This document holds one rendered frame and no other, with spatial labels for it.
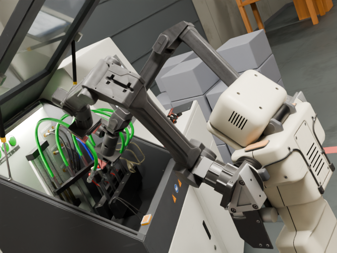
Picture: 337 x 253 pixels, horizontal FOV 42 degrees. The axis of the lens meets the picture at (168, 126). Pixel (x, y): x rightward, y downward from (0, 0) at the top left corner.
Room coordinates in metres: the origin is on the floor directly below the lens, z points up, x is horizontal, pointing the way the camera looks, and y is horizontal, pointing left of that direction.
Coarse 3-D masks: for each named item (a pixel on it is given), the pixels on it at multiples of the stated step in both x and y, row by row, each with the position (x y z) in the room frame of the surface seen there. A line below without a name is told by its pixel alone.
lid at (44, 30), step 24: (24, 0) 1.35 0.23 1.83; (48, 0) 1.51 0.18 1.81; (72, 0) 1.75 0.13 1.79; (96, 0) 2.01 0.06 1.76; (24, 24) 1.39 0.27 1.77; (48, 24) 1.67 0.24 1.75; (72, 24) 1.98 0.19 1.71; (0, 48) 1.41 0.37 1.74; (24, 48) 1.60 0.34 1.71; (48, 48) 1.88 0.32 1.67; (0, 72) 1.47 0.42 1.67; (24, 72) 1.79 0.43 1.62; (48, 72) 2.11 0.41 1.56; (0, 96) 1.70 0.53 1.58; (24, 96) 1.95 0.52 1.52
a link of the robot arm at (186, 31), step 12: (180, 24) 1.57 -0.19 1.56; (192, 24) 1.62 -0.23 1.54; (168, 36) 1.59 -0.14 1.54; (180, 36) 1.58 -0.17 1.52; (192, 36) 1.56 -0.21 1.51; (168, 48) 1.61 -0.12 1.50; (192, 48) 1.55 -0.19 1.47; (204, 48) 1.53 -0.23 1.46; (204, 60) 1.52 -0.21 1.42; (216, 60) 1.50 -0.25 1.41; (216, 72) 1.49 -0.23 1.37; (228, 72) 1.47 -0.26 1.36; (228, 84) 1.46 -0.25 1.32
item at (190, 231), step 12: (192, 192) 1.98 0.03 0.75; (192, 204) 1.92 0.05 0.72; (180, 216) 1.74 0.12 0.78; (192, 216) 1.86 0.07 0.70; (204, 216) 1.99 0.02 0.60; (180, 228) 1.69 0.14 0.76; (192, 228) 1.80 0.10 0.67; (204, 228) 1.93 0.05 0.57; (180, 240) 1.64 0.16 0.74; (192, 240) 1.75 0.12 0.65; (204, 240) 1.86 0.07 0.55; (216, 240) 2.00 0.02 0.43; (168, 252) 1.52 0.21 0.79; (180, 252) 1.59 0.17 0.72; (192, 252) 1.69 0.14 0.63; (204, 252) 1.81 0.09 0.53; (216, 252) 1.94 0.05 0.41
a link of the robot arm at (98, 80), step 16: (96, 64) 1.01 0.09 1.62; (112, 64) 0.98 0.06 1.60; (96, 80) 0.97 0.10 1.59; (112, 80) 0.96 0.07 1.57; (128, 80) 0.94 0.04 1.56; (112, 96) 0.93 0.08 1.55; (128, 96) 0.92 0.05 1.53; (144, 96) 0.96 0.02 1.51; (144, 112) 0.96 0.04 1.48; (160, 112) 0.99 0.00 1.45; (160, 128) 1.00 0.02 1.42; (176, 128) 1.03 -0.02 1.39; (176, 144) 1.03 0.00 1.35; (192, 144) 1.07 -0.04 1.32; (176, 160) 1.09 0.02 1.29; (192, 160) 1.07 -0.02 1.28; (192, 176) 1.08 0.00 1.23
